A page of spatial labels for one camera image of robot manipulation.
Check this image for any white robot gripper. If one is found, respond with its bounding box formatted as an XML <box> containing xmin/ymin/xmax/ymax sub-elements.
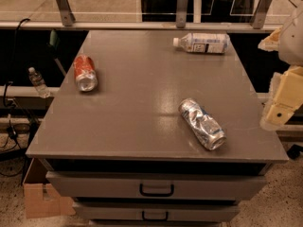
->
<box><xmin>258</xmin><ymin>4</ymin><xmax>303</xmax><ymax>131</ymax></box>

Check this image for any crushed silver redbull can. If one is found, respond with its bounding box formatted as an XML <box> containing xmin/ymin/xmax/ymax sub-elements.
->
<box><xmin>178</xmin><ymin>98</ymin><xmax>226</xmax><ymax>150</ymax></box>

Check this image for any red soda can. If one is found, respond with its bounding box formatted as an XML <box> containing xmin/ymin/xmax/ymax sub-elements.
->
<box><xmin>73</xmin><ymin>55</ymin><xmax>98</xmax><ymax>92</ymax></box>

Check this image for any clear plastic bottle on table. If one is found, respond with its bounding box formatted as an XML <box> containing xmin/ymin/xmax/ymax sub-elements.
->
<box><xmin>173</xmin><ymin>32</ymin><xmax>230</xmax><ymax>54</ymax></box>

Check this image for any grey drawer cabinet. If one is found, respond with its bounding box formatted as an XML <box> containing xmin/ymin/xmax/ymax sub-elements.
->
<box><xmin>27</xmin><ymin>30</ymin><xmax>287</xmax><ymax>227</ymax></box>

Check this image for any lower grey drawer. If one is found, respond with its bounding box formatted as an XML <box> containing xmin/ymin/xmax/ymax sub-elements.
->
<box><xmin>73</xmin><ymin>202</ymin><xmax>239</xmax><ymax>222</ymax></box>

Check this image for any grey drawer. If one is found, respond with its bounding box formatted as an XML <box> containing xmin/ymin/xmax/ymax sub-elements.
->
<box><xmin>73</xmin><ymin>202</ymin><xmax>239</xmax><ymax>222</ymax></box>
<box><xmin>46</xmin><ymin>171</ymin><xmax>266</xmax><ymax>201</ymax></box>

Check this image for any small water bottle on ledge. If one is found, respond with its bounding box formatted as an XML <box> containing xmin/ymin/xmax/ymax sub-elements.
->
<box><xmin>28</xmin><ymin>67</ymin><xmax>51</xmax><ymax>98</ymax></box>

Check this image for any upper grey drawer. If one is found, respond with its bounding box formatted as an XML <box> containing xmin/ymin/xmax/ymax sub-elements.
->
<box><xmin>46</xmin><ymin>171</ymin><xmax>266</xmax><ymax>201</ymax></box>

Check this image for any cardboard box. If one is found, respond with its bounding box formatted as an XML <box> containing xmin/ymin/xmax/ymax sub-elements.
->
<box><xmin>22</xmin><ymin>157</ymin><xmax>77</xmax><ymax>219</ymax></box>

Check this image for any right metal bracket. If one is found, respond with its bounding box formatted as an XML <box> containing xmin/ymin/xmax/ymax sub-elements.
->
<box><xmin>250</xmin><ymin>0</ymin><xmax>273</xmax><ymax>29</ymax></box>

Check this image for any metal bracket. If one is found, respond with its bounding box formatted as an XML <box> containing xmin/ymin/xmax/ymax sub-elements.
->
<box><xmin>250</xmin><ymin>0</ymin><xmax>273</xmax><ymax>29</ymax></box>
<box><xmin>56</xmin><ymin>0</ymin><xmax>75</xmax><ymax>26</ymax></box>
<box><xmin>176</xmin><ymin>0</ymin><xmax>188</xmax><ymax>28</ymax></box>

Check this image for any middle metal bracket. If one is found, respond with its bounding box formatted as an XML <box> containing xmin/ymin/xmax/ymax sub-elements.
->
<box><xmin>176</xmin><ymin>0</ymin><xmax>188</xmax><ymax>28</ymax></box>

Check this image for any green handled tool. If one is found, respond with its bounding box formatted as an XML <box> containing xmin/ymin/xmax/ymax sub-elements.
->
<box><xmin>47</xmin><ymin>29</ymin><xmax>66</xmax><ymax>76</ymax></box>

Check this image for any left metal bracket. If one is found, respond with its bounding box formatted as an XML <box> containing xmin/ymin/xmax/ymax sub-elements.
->
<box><xmin>56</xmin><ymin>0</ymin><xmax>75</xmax><ymax>26</ymax></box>

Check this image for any black cable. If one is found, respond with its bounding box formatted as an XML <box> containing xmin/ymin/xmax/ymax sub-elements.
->
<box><xmin>0</xmin><ymin>17</ymin><xmax>36</xmax><ymax>178</ymax></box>

